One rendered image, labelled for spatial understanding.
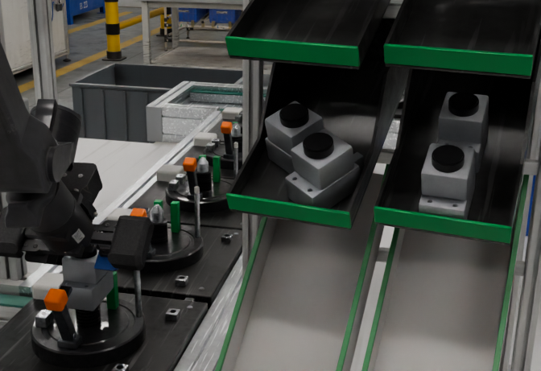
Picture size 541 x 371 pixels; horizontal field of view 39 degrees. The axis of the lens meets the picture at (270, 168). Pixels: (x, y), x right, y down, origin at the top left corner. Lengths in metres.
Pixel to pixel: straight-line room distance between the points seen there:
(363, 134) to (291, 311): 0.21
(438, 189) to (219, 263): 0.52
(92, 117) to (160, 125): 0.88
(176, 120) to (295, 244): 1.27
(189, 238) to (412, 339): 0.48
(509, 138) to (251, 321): 0.35
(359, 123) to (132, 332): 0.38
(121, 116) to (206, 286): 1.89
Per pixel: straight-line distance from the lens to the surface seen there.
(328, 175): 0.75
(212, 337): 1.03
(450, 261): 0.89
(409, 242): 0.90
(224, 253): 1.21
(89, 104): 3.00
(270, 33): 0.77
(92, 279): 0.95
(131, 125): 2.95
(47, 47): 2.13
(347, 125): 0.87
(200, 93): 2.37
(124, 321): 1.00
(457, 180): 0.73
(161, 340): 1.00
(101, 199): 1.77
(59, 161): 0.78
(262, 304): 0.89
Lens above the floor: 1.49
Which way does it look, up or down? 19 degrees down
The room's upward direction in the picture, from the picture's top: 1 degrees clockwise
